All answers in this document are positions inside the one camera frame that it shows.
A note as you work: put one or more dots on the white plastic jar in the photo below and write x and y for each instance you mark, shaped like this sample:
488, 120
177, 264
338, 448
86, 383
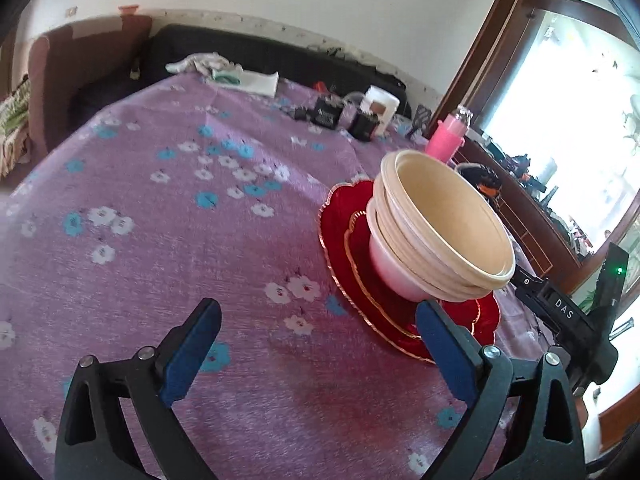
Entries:
382, 104

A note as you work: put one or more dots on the black servo box right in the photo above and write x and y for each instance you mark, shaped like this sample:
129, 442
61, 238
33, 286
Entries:
363, 125

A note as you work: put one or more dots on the brown wooden cabinet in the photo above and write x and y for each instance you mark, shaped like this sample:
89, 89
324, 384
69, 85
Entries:
541, 241

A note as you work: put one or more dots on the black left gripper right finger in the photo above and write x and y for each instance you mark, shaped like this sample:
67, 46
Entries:
544, 442

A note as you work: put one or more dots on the black perforated stand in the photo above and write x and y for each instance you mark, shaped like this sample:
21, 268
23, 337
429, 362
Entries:
420, 121

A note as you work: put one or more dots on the black servo box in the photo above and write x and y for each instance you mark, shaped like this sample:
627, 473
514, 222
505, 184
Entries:
327, 111
363, 125

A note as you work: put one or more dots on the black sofa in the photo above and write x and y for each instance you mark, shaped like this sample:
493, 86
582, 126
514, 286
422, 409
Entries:
175, 42

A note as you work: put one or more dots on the pink water bottle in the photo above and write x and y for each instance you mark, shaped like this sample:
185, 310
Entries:
449, 135

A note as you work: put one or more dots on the maroon armchair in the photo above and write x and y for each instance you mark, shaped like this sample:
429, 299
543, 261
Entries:
74, 71

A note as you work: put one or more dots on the black servo box left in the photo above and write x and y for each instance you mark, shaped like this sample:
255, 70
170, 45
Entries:
327, 111

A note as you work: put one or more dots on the small red gold-rimmed plate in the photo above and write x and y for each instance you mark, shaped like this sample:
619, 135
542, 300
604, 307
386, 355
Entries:
396, 311

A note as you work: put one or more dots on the purple floral tablecloth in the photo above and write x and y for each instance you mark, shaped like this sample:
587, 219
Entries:
185, 191

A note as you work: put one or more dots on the white foam bowl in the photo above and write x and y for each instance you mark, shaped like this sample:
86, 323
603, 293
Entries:
396, 274
419, 259

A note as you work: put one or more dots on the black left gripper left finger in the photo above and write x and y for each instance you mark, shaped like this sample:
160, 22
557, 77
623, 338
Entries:
94, 441

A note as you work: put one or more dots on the white rag cloth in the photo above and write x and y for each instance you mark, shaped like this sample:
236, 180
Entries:
207, 64

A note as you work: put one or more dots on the white paper bag green logo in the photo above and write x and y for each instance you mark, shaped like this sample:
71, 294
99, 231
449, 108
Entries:
249, 82

